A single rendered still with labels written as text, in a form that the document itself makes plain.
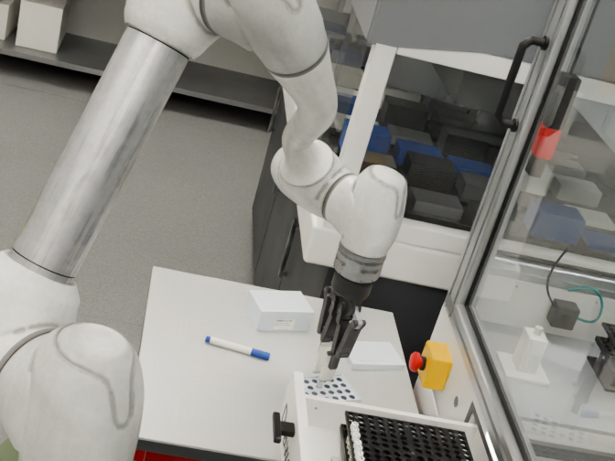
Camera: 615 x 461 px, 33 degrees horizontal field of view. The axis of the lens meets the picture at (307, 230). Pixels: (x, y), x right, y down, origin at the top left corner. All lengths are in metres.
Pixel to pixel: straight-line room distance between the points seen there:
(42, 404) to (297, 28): 0.60
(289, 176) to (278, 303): 0.45
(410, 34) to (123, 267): 1.93
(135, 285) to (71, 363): 2.44
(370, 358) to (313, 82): 0.88
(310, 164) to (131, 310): 1.89
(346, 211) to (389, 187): 0.09
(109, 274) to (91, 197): 2.34
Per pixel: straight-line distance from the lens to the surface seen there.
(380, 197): 1.80
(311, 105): 1.55
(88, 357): 1.37
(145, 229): 4.20
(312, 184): 1.86
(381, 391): 2.17
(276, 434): 1.70
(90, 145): 1.49
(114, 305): 3.65
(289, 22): 1.40
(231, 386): 2.04
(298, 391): 1.78
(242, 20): 1.41
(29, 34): 5.49
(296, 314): 2.24
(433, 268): 2.52
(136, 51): 1.49
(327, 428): 1.87
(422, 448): 1.80
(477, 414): 1.89
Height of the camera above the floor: 1.92
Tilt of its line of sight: 25 degrees down
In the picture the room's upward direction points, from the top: 16 degrees clockwise
